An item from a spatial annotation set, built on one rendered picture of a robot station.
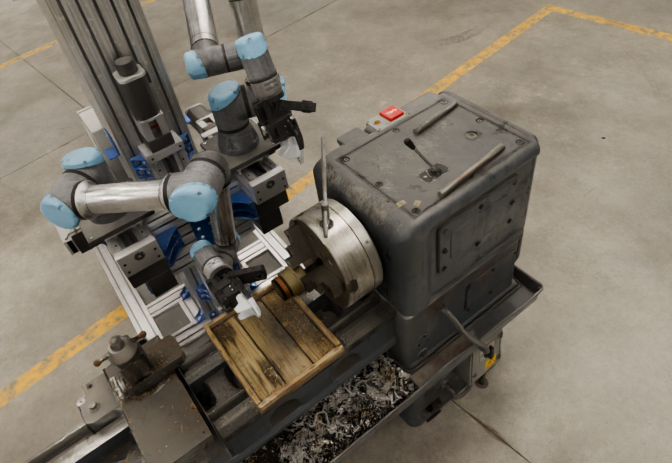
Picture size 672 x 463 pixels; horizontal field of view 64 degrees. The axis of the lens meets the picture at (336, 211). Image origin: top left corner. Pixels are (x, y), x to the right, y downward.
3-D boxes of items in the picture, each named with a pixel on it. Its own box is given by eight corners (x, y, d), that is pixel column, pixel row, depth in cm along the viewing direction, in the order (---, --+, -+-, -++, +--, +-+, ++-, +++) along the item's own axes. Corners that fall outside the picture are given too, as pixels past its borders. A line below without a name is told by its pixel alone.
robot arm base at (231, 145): (211, 143, 199) (204, 121, 192) (247, 125, 204) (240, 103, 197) (230, 161, 189) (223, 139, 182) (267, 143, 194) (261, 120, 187)
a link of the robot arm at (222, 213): (195, 131, 157) (216, 241, 192) (183, 155, 150) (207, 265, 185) (234, 135, 156) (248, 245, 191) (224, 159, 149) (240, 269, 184)
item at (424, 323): (436, 292, 280) (437, 165, 219) (509, 354, 250) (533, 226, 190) (345, 360, 258) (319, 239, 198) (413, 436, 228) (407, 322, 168)
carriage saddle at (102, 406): (166, 342, 174) (159, 332, 170) (234, 456, 145) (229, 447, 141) (76, 399, 163) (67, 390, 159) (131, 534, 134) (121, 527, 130)
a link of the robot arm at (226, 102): (214, 115, 193) (203, 82, 184) (250, 107, 194) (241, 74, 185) (216, 134, 185) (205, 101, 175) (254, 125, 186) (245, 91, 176)
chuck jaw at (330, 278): (330, 257, 159) (354, 276, 150) (333, 269, 162) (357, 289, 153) (299, 277, 155) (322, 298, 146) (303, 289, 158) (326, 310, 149)
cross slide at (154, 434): (154, 336, 169) (149, 328, 166) (216, 442, 142) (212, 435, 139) (104, 368, 163) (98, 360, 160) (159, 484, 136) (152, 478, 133)
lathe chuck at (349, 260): (315, 246, 185) (307, 184, 161) (374, 309, 168) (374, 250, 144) (294, 260, 182) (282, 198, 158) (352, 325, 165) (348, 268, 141)
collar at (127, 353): (131, 333, 147) (126, 327, 145) (141, 352, 142) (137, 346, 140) (103, 350, 144) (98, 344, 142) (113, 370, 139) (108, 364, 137)
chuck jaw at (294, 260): (318, 249, 164) (299, 215, 163) (324, 249, 160) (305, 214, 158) (288, 268, 160) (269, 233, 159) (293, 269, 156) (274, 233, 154)
